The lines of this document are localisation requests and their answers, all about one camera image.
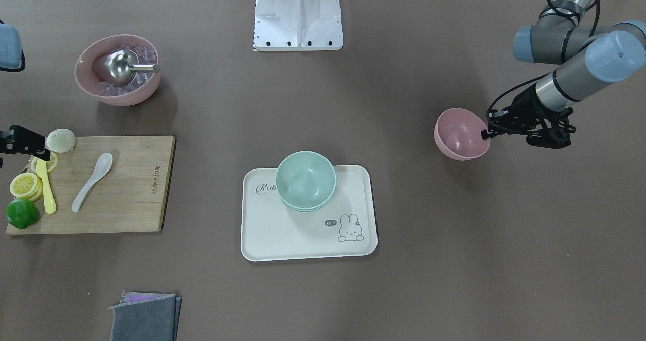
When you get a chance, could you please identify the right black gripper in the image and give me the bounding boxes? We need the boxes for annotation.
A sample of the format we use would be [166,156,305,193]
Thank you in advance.
[1,125,51,161]

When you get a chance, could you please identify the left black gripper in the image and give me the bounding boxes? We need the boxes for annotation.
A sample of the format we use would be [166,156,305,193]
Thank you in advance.
[481,84,575,149]

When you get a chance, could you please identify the bamboo cutting board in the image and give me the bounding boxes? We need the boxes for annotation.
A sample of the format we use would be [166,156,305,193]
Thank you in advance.
[6,136,176,235]

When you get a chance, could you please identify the cream rabbit tray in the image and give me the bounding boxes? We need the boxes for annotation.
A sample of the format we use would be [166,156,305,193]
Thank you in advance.
[240,165,379,261]

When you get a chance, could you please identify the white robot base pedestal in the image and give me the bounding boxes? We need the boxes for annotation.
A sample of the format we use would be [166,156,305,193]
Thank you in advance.
[252,0,344,51]

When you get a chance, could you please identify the large pink bowl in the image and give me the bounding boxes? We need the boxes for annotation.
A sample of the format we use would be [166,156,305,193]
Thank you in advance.
[74,34,162,107]

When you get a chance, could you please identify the metal ice scoop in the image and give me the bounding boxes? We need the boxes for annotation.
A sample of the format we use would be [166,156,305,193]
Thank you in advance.
[104,49,160,87]

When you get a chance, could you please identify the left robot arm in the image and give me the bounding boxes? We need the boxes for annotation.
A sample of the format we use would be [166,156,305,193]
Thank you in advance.
[480,0,645,149]

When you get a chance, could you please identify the yellow plastic knife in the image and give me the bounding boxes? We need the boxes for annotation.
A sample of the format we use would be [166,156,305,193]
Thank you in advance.
[35,158,57,214]

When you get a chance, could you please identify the grey folded cloth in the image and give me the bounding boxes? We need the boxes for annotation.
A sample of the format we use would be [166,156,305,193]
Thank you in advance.
[109,293,182,340]

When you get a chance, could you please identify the small pink bowl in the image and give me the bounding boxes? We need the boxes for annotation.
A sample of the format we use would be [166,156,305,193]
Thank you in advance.
[433,108,491,161]

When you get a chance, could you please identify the white ceramic spoon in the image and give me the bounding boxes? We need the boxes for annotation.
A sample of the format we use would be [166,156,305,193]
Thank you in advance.
[71,152,113,213]

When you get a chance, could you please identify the purple cloth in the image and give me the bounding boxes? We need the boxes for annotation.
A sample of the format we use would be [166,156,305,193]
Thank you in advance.
[120,292,166,303]

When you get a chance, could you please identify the green lime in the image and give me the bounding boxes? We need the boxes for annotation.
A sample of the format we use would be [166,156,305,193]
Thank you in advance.
[6,198,40,229]

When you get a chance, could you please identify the lemon slice back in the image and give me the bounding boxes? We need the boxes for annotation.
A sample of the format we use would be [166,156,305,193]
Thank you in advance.
[29,152,59,173]

